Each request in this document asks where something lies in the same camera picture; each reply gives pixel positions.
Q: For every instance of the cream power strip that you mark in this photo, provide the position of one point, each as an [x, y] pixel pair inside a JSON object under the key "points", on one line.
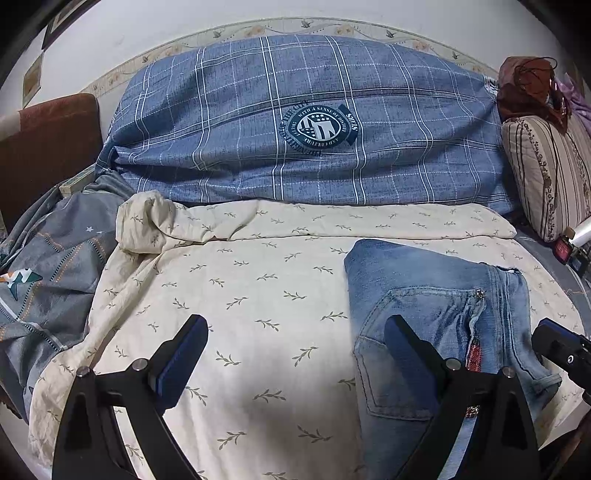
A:
{"points": [[77, 181]]}

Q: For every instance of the blue plaid duvet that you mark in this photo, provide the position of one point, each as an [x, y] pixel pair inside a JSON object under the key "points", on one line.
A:
{"points": [[231, 138]]}

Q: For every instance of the brown headboard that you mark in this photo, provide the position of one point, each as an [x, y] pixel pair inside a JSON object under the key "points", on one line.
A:
{"points": [[51, 147]]}

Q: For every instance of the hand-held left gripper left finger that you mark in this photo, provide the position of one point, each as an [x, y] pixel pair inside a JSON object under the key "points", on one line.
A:
{"points": [[178, 364]]}

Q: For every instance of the small wall poster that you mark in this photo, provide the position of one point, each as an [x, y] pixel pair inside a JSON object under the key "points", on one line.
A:
{"points": [[33, 78]]}

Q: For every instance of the reddish brown cloth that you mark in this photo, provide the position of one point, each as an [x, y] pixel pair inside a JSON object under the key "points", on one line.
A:
{"points": [[526, 92]]}

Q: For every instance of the small black object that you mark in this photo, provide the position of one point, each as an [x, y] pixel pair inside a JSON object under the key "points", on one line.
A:
{"points": [[581, 259]]}

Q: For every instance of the white tube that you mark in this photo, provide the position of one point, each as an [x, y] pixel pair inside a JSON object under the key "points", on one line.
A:
{"points": [[581, 233]]}

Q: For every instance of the grey patterned quilt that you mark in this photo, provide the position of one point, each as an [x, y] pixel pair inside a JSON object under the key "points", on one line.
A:
{"points": [[55, 277]]}

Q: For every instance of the striped floral pillow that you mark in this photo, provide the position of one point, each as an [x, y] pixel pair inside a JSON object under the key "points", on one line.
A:
{"points": [[545, 175]]}

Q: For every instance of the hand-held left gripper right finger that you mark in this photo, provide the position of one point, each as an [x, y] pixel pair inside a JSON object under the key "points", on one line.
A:
{"points": [[406, 355]]}

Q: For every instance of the dark framed wall picture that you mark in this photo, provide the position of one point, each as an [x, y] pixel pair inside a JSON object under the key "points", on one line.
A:
{"points": [[62, 21]]}

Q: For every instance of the cream leaf-print blanket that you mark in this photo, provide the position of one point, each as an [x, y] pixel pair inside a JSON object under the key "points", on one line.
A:
{"points": [[254, 323]]}

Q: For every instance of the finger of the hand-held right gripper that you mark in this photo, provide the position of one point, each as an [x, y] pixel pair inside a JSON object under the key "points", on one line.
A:
{"points": [[556, 344]]}

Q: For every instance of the purple cloth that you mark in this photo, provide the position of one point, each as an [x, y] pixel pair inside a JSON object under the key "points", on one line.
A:
{"points": [[577, 99]]}

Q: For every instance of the blue denim pants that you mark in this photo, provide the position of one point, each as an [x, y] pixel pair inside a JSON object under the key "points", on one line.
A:
{"points": [[415, 286]]}

